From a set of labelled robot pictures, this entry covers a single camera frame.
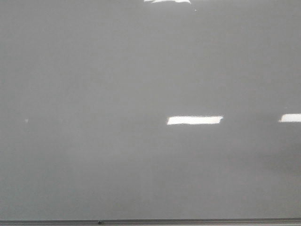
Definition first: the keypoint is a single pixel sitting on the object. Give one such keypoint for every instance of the white whiteboard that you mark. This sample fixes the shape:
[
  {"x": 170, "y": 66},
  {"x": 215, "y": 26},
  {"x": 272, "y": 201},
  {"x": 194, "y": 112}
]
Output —
[{"x": 129, "y": 109}]

